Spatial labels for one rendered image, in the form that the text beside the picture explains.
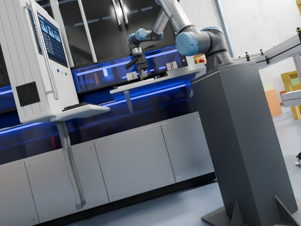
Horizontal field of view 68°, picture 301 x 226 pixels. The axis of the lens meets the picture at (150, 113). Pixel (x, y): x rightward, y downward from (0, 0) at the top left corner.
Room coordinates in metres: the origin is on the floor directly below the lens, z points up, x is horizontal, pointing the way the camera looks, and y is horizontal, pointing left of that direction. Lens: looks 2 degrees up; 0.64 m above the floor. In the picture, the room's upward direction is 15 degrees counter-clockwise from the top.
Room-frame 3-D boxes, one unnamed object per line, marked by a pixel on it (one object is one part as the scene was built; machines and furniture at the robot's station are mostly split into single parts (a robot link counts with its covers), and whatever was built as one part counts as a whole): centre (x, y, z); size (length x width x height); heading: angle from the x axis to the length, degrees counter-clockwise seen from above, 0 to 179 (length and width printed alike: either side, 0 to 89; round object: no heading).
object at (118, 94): (1.68, -0.12, 0.87); 0.70 x 0.48 x 0.02; 95
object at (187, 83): (1.69, -0.37, 0.80); 0.34 x 0.03 x 0.13; 5
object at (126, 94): (1.65, 0.13, 0.80); 0.34 x 0.03 x 0.13; 5
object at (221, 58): (1.20, -0.42, 0.84); 0.15 x 0.15 x 0.10
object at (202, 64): (1.65, -0.29, 0.90); 0.34 x 0.26 x 0.04; 4
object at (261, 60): (2.07, -0.79, 0.92); 0.69 x 0.15 x 0.16; 95
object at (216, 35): (1.20, -0.42, 0.96); 0.13 x 0.12 x 0.14; 117
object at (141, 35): (1.60, -0.08, 1.23); 0.11 x 0.11 x 0.08; 27
